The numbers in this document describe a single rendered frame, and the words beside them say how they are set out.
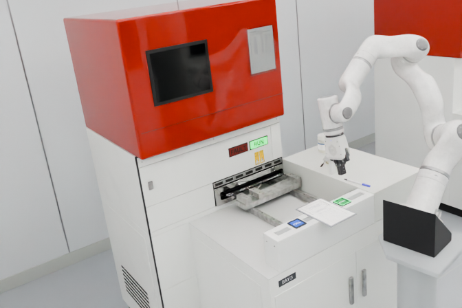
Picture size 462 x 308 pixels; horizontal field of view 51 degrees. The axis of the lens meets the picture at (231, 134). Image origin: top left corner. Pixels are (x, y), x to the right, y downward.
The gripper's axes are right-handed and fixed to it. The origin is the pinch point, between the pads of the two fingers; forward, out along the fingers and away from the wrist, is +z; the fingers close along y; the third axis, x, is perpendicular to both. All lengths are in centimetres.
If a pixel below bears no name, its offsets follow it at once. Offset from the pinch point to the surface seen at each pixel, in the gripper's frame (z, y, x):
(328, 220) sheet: 16.2, 3.6, -15.4
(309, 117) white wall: 15, -214, 171
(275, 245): 18.1, -1.3, -40.0
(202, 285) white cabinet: 51, -65, -46
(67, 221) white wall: 32, -218, -72
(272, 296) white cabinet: 38, -4, -45
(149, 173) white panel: -14, -57, -61
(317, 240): 24.0, -0.6, -19.6
